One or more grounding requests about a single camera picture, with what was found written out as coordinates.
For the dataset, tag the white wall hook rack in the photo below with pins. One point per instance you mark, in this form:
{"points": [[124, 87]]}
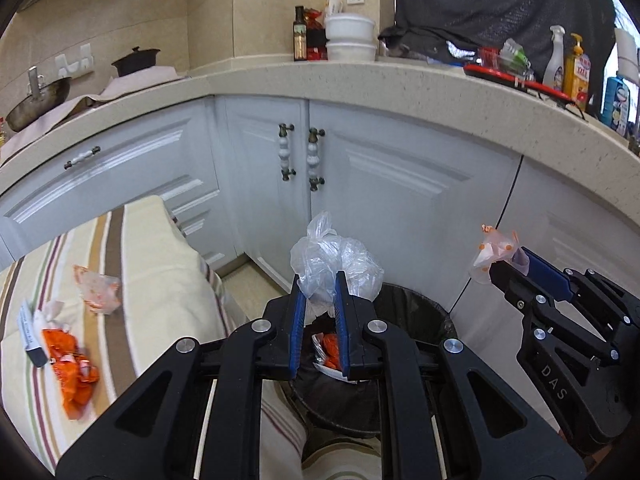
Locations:
{"points": [[74, 62]]}

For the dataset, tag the steel wok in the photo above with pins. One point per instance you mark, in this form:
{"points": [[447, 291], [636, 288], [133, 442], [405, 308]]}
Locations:
{"points": [[37, 107]]}

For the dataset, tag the white lidded bowl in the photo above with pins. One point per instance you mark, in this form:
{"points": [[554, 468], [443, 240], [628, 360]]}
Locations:
{"points": [[350, 29], [350, 51]]}

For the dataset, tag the white cylinder container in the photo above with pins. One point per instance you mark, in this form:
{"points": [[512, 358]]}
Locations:
{"points": [[626, 55]]}

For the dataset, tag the striped tablecloth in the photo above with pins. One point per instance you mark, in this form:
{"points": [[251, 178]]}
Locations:
{"points": [[150, 280]]}

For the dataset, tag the clear wrapper with orange print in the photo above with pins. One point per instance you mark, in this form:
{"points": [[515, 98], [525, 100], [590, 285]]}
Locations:
{"points": [[97, 290]]}

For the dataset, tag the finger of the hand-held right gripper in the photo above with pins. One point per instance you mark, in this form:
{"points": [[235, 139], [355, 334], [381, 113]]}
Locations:
{"points": [[507, 282], [547, 272]]}

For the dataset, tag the white paper packet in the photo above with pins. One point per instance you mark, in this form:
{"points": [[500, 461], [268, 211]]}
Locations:
{"points": [[334, 4]]}

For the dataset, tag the blue and white bottle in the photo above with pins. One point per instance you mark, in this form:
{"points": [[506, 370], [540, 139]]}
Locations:
{"points": [[615, 107]]}

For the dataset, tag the white kitchen cabinet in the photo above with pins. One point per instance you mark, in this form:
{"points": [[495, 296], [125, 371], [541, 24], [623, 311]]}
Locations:
{"points": [[400, 185]]}

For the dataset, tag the clear plastic bag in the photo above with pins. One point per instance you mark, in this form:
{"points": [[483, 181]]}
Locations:
{"points": [[330, 260]]}

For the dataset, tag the black waste bin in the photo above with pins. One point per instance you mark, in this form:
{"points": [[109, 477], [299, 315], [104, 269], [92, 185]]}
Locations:
{"points": [[430, 320]]}

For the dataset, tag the dark oil bottle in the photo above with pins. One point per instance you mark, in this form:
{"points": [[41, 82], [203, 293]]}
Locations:
{"points": [[300, 35]]}

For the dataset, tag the black lidded pot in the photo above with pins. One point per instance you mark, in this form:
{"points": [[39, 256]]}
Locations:
{"points": [[135, 62]]}

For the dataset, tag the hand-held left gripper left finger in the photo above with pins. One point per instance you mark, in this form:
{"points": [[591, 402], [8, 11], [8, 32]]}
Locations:
{"points": [[298, 325]]}

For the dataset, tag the white stove cloth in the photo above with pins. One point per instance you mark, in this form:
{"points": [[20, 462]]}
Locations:
{"points": [[150, 82], [40, 135]]}

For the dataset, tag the clear packet with green print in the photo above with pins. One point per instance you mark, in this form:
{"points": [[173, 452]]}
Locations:
{"points": [[510, 55]]}

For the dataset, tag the small clear orange-dotted wrapper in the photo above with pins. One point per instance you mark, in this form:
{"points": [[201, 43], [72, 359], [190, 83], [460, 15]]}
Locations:
{"points": [[492, 252]]}

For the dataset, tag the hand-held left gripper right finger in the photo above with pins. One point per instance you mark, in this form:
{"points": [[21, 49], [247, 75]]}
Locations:
{"points": [[342, 325]]}

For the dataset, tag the red food packets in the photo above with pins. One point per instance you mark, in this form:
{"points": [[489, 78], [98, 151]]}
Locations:
{"points": [[316, 40]]}

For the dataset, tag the red tray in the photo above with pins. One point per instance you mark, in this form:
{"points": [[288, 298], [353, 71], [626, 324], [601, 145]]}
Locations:
{"points": [[500, 76]]}

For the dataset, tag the small orange wrapper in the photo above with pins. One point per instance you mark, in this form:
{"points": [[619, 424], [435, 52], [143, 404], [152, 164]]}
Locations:
{"points": [[331, 350]]}

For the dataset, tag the large orange wrapper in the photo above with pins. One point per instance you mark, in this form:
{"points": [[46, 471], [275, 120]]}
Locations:
{"points": [[70, 370]]}

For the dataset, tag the dark grey cloth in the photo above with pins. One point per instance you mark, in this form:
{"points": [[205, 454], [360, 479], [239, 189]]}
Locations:
{"points": [[500, 0]]}

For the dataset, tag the yellow dish soap bottle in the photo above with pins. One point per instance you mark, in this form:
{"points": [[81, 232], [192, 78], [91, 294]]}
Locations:
{"points": [[576, 75]]}

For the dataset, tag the white spray bottle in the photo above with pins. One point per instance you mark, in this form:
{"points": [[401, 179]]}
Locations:
{"points": [[554, 67]]}

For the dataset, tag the crumpled white wrapper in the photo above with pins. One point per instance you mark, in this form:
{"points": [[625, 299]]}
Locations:
{"points": [[50, 312]]}

